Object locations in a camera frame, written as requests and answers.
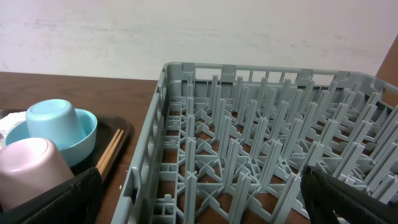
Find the grey dishwasher rack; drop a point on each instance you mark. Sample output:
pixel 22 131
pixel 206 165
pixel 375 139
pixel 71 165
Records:
pixel 228 143

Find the dark brown tray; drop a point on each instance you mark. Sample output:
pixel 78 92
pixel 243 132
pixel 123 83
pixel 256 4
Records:
pixel 107 126

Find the light blue bowl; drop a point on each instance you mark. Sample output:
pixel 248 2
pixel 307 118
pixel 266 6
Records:
pixel 73 152

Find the wooden chopstick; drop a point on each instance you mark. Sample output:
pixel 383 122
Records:
pixel 102 158
pixel 110 153

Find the light blue cup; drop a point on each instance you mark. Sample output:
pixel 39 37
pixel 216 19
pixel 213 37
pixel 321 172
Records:
pixel 56 120

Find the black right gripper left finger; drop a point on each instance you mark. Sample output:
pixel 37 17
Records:
pixel 77 200

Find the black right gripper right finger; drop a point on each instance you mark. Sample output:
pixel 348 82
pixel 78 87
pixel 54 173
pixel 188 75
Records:
pixel 327 198

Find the white napkin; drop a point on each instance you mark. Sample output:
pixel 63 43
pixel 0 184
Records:
pixel 9 122

